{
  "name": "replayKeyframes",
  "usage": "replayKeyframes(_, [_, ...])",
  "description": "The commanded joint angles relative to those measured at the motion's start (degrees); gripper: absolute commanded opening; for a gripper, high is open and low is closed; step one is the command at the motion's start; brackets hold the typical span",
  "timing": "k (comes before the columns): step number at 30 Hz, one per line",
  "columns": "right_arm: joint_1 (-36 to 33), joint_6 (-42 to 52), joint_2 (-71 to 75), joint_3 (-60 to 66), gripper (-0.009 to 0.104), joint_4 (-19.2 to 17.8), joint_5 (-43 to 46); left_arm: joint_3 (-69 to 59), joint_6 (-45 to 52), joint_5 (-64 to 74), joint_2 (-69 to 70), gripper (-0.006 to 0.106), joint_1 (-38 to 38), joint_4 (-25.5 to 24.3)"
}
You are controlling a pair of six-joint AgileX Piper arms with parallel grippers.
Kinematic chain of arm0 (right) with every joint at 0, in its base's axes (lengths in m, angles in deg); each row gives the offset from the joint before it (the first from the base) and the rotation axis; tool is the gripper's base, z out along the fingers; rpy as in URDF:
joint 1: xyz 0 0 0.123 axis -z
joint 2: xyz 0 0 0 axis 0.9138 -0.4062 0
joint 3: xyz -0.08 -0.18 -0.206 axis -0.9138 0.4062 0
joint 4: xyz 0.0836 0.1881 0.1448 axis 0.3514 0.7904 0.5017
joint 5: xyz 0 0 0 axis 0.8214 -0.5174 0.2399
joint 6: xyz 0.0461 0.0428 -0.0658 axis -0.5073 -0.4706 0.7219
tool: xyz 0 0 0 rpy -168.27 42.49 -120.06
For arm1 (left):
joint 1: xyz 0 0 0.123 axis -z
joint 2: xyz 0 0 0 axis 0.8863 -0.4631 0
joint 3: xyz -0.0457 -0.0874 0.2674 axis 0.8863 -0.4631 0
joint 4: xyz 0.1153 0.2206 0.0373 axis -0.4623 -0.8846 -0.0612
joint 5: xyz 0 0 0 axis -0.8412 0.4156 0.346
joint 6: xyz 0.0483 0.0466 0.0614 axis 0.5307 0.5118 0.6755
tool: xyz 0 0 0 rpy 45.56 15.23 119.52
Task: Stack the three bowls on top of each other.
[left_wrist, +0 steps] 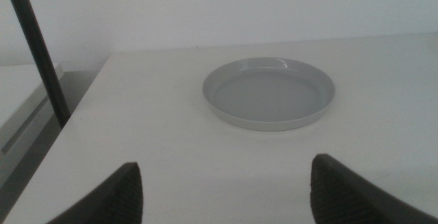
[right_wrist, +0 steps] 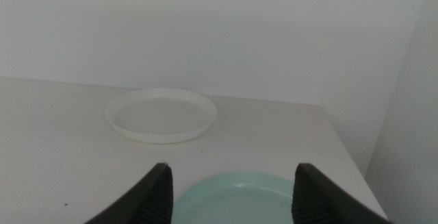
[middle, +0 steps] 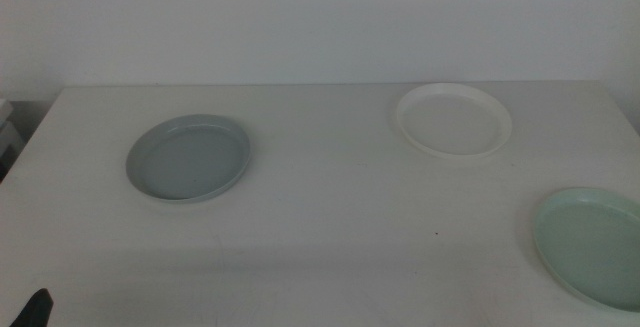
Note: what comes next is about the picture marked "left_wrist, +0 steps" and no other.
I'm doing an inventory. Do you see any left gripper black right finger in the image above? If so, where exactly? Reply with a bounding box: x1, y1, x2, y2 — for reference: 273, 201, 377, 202
309, 153, 438, 224

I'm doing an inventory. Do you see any white side cabinet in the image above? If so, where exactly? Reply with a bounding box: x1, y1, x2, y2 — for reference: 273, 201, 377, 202
0, 62, 66, 190

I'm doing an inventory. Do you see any shallow grey bowl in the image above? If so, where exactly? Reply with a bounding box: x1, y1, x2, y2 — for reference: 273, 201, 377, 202
201, 56, 336, 132

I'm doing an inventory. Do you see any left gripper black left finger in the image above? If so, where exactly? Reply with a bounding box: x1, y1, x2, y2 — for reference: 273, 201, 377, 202
46, 162, 144, 224

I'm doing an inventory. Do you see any black pole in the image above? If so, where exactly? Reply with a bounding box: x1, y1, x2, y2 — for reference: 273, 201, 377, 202
1, 0, 72, 129

